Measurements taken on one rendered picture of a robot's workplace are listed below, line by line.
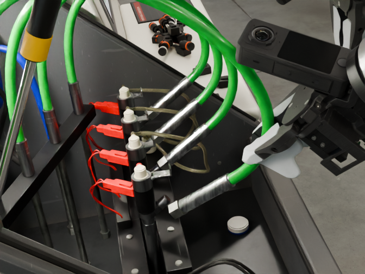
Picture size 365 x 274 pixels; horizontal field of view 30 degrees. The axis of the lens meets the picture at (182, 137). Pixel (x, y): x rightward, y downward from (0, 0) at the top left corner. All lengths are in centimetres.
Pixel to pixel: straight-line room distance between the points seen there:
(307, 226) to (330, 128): 43
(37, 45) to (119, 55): 71
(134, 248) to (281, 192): 28
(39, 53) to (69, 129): 63
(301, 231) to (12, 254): 61
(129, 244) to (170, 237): 6
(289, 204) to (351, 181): 168
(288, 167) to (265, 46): 15
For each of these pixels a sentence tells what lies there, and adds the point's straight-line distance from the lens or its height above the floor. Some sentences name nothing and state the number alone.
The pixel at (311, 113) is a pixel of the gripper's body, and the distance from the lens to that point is 68.
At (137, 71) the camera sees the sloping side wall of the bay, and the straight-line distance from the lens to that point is 121.
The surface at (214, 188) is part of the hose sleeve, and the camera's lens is 82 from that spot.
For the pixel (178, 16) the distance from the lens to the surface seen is 72.
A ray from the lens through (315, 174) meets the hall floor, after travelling 284.
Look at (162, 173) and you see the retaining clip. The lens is 94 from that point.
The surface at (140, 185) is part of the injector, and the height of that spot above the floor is 111.
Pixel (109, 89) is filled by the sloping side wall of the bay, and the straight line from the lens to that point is 122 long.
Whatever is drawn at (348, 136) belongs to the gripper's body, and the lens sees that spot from 68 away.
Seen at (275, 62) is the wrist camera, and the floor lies 136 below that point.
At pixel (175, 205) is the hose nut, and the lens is 85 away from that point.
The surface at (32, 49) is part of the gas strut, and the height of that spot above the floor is 146.
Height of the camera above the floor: 165
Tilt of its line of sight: 32 degrees down
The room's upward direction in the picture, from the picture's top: 7 degrees counter-clockwise
